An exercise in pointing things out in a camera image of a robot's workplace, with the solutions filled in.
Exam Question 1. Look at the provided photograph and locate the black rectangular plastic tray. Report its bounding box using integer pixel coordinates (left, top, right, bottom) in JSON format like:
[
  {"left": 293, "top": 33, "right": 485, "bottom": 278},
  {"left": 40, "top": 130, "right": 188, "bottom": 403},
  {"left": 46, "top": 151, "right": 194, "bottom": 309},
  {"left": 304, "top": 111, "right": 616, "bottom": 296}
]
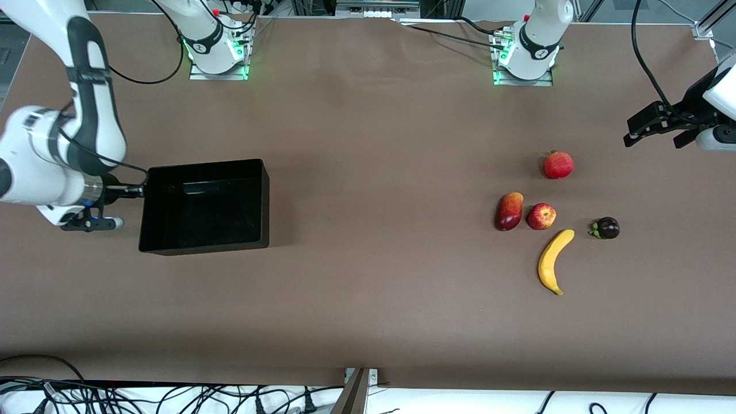
[{"left": 139, "top": 159, "right": 270, "bottom": 256}]

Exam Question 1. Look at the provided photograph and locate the red yellow apple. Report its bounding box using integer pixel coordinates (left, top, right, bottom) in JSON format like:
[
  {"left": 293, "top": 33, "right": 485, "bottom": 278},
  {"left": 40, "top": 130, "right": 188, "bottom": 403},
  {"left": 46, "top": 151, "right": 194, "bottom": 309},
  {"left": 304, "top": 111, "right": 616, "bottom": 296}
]
[{"left": 527, "top": 202, "right": 557, "bottom": 231}]

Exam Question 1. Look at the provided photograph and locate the yellow banana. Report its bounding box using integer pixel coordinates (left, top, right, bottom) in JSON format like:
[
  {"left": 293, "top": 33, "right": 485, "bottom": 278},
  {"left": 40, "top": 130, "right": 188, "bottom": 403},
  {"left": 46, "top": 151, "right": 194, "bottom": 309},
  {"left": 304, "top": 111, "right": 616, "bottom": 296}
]
[{"left": 538, "top": 229, "right": 576, "bottom": 296}]

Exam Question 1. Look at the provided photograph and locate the red pomegranate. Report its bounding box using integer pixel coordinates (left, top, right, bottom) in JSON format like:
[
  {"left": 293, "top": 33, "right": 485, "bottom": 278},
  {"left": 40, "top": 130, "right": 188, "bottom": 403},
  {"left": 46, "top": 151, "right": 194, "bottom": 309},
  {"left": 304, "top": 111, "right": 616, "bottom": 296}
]
[{"left": 543, "top": 150, "right": 574, "bottom": 180}]

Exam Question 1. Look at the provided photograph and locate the dark purple mangosteen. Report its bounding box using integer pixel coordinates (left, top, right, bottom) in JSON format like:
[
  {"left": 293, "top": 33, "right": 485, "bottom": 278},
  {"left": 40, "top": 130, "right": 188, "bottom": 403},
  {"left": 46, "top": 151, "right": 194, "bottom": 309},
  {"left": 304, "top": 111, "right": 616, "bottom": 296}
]
[{"left": 589, "top": 216, "right": 620, "bottom": 240}]

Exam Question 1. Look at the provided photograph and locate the red yellow mango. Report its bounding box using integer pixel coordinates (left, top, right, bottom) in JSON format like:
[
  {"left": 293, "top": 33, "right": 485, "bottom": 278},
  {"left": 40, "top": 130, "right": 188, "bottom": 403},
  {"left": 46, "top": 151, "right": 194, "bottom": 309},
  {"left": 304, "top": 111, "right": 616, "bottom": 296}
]
[{"left": 494, "top": 192, "right": 524, "bottom": 232}]

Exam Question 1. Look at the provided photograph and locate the brown table cover sheet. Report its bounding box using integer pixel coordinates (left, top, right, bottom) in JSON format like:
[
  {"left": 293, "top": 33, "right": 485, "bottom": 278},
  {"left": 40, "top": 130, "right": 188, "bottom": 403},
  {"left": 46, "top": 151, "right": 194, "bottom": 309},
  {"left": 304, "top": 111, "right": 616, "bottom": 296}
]
[{"left": 0, "top": 10, "right": 736, "bottom": 387}]

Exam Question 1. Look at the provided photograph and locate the aluminium profile bar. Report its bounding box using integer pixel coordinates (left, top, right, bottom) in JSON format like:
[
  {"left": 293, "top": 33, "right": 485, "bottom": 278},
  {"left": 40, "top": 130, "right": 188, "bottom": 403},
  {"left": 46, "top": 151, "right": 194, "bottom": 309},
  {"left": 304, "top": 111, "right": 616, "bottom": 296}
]
[{"left": 331, "top": 368, "right": 371, "bottom": 414}]

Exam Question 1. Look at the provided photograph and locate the grey device with ports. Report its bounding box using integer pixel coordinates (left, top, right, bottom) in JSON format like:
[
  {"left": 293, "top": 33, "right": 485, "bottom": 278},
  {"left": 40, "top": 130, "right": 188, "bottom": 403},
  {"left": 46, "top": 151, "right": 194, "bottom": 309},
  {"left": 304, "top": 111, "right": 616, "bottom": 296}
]
[{"left": 335, "top": 0, "right": 421, "bottom": 19}]

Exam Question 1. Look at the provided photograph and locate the left arm wrist camera bar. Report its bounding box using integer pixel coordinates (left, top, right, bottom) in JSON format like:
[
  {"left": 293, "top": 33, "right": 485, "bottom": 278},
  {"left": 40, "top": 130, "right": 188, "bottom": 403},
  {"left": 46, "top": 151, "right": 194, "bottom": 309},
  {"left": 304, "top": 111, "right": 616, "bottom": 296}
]
[{"left": 695, "top": 125, "right": 736, "bottom": 152}]

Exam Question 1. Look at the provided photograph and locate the arm wrist camera bar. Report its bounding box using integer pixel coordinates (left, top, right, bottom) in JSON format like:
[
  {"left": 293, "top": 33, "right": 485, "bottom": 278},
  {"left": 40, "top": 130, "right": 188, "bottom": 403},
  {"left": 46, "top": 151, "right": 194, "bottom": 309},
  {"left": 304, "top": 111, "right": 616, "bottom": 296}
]
[
  {"left": 60, "top": 204, "right": 125, "bottom": 232},
  {"left": 695, "top": 125, "right": 736, "bottom": 152}
]

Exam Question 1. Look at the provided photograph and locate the right arm wrist camera bar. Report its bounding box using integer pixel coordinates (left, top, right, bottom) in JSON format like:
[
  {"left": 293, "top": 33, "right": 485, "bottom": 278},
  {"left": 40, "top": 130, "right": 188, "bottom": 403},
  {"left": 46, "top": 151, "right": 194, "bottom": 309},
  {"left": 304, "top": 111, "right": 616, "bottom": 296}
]
[{"left": 60, "top": 204, "right": 125, "bottom": 232}]

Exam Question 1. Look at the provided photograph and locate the aluminium frame corner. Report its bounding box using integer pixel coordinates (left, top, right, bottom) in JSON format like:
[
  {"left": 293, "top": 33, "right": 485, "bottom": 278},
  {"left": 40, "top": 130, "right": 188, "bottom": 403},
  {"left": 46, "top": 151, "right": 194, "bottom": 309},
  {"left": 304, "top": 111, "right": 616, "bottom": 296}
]
[{"left": 693, "top": 0, "right": 736, "bottom": 42}]

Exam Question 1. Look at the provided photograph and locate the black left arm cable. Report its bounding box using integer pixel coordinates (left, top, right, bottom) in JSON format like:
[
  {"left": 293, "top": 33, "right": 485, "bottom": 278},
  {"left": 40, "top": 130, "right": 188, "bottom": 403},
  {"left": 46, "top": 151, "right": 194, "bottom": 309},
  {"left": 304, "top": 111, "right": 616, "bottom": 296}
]
[{"left": 631, "top": 0, "right": 691, "bottom": 124}]

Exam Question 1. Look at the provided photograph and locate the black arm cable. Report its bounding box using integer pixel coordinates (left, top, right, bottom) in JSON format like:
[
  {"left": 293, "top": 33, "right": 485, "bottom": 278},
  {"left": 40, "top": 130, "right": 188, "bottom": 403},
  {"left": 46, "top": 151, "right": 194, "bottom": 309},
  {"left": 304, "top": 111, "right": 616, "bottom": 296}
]
[
  {"left": 57, "top": 0, "right": 186, "bottom": 199},
  {"left": 631, "top": 0, "right": 691, "bottom": 124}
]

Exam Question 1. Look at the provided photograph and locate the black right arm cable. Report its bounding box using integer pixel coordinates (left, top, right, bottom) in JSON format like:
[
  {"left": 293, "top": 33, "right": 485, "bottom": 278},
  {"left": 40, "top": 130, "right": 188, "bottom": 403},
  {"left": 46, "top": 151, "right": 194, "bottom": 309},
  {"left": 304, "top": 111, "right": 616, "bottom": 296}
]
[{"left": 57, "top": 0, "right": 186, "bottom": 199}]

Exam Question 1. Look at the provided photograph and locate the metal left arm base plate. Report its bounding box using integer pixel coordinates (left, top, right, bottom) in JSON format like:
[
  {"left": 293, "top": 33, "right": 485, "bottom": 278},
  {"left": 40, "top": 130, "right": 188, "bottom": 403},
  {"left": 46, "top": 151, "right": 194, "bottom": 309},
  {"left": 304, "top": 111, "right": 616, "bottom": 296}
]
[{"left": 493, "top": 34, "right": 554, "bottom": 87}]

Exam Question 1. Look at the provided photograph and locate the aluminium extrusion post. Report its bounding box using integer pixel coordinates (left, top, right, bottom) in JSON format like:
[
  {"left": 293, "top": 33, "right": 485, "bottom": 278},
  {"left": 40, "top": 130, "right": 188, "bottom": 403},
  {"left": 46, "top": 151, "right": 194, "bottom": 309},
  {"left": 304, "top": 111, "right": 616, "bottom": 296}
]
[{"left": 577, "top": 0, "right": 605, "bottom": 24}]

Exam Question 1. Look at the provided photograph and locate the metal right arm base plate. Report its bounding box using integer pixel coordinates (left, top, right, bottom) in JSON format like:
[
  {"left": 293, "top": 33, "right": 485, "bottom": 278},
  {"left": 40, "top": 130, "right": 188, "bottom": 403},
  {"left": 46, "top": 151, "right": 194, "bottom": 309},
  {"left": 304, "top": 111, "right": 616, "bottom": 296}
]
[{"left": 190, "top": 60, "right": 249, "bottom": 81}]

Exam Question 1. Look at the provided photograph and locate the black looped cable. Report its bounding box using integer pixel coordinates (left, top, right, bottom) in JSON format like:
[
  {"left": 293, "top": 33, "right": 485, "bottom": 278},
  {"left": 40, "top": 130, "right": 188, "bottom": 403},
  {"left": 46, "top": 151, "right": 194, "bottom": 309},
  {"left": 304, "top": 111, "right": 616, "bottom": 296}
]
[{"left": 0, "top": 354, "right": 86, "bottom": 385}]

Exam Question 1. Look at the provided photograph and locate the black cable bundle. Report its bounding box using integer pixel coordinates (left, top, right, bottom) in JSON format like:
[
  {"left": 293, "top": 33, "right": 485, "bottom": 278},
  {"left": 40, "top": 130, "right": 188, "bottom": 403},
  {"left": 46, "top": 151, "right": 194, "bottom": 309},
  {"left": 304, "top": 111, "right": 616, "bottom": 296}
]
[{"left": 0, "top": 377, "right": 139, "bottom": 414}]

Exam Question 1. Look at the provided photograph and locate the black base connector cable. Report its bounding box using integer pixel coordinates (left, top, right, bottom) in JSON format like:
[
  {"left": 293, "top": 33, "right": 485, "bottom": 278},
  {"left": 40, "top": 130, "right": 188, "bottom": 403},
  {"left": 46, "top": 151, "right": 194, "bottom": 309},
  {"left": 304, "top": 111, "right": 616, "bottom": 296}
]
[{"left": 227, "top": 0, "right": 277, "bottom": 64}]

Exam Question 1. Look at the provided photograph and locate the thin black table cable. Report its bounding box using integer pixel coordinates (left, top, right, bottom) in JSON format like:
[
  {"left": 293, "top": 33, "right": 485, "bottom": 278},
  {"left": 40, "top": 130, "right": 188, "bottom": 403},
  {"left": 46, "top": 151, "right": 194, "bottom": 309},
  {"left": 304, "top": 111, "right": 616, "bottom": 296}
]
[{"left": 397, "top": 16, "right": 509, "bottom": 49}]

